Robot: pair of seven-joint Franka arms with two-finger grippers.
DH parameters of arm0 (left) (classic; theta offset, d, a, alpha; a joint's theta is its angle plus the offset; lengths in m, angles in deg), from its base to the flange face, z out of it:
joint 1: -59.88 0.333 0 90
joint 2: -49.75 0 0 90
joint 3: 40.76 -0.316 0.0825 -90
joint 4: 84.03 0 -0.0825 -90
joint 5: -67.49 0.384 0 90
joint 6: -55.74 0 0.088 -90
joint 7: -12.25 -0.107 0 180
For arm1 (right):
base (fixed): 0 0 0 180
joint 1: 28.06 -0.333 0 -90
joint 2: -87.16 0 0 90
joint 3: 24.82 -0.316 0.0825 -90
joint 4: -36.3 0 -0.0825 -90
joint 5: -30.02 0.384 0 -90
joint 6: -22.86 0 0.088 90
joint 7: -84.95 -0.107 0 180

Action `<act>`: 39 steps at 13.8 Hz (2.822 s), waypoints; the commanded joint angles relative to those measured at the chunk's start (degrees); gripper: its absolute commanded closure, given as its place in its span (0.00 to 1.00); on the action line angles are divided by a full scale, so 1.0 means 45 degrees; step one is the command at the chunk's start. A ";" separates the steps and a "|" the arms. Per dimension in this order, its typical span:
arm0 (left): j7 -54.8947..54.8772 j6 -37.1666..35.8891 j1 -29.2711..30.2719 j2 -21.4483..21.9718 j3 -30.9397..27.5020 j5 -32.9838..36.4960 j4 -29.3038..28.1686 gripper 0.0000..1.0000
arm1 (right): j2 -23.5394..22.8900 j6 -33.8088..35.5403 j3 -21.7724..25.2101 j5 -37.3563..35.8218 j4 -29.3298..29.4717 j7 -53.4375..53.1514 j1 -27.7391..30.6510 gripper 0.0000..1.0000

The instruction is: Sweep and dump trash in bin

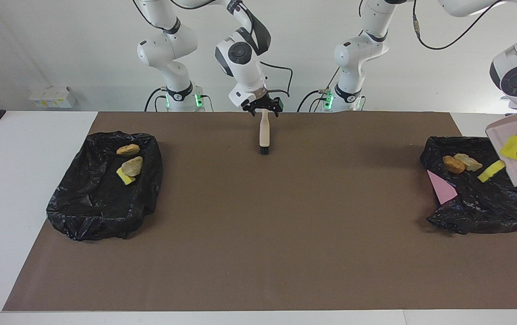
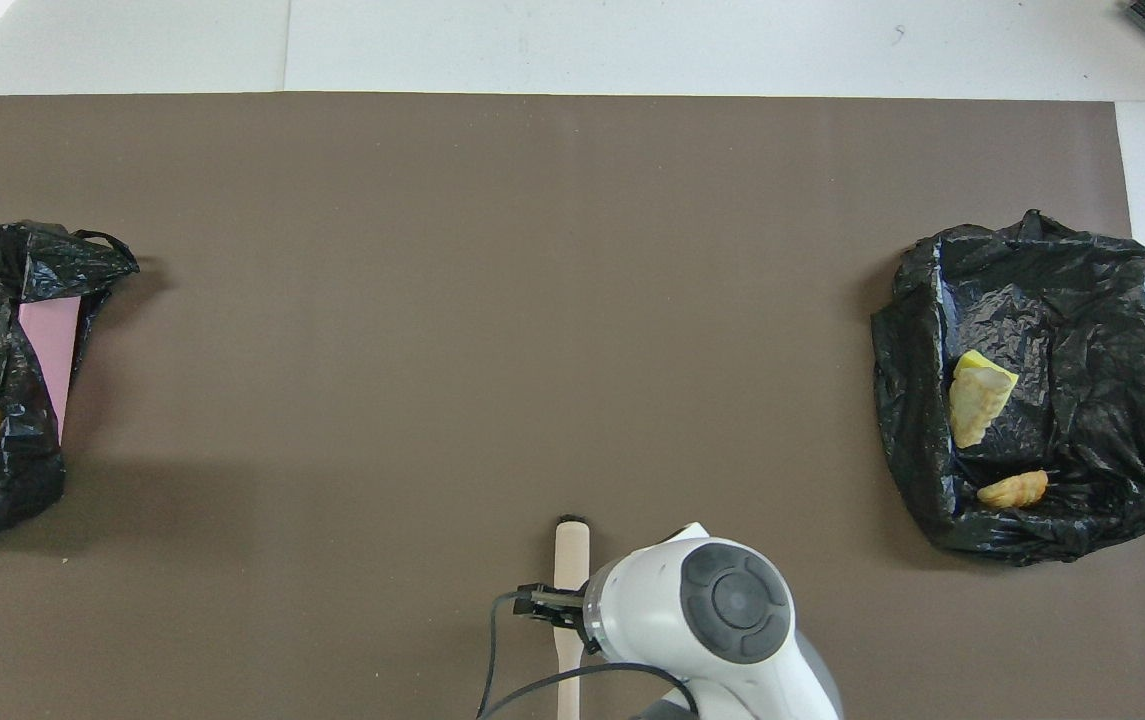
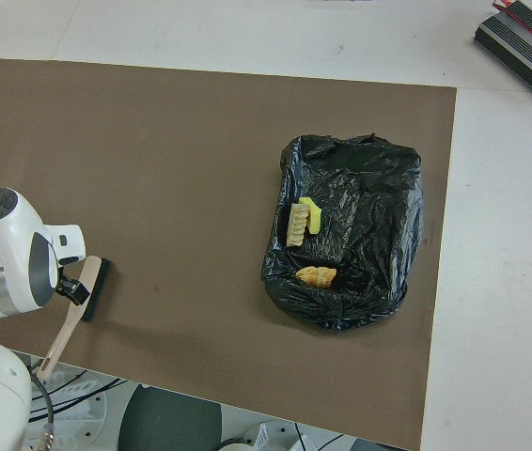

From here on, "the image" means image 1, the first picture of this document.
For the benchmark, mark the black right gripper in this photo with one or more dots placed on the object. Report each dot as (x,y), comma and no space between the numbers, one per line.
(263,104)

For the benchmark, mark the beige hand brush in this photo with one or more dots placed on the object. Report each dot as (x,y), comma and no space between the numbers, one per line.
(264,131)

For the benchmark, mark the pale bread chunk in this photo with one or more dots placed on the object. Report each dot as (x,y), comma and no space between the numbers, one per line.
(132,166)

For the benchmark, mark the small yellow sponge piece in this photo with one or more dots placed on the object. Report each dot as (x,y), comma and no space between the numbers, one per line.
(125,177)

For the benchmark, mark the brown cork-like nugget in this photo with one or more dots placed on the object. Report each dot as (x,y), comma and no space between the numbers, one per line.
(454,164)

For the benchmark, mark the striped brown croissant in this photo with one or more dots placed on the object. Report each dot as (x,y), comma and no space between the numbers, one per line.
(468,161)

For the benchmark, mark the notched yellow sponge piece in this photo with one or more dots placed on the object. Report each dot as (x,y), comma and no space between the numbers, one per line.
(513,148)

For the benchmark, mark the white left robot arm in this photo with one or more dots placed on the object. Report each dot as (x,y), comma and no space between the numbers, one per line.
(357,49)

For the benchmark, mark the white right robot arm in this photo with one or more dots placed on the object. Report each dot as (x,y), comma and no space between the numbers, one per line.
(244,67)

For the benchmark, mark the pink plastic bin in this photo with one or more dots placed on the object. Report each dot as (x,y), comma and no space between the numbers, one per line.
(441,189)

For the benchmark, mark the open black bag lined bin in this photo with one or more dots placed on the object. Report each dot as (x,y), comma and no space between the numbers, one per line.
(91,203)

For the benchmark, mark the crumpled black trash bag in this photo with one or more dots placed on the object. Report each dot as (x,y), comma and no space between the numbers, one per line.
(479,203)

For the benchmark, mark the brown table mat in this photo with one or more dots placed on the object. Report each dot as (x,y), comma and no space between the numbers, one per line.
(258,271)

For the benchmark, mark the white socket boxes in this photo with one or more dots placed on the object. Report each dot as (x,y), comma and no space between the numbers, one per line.
(53,97)

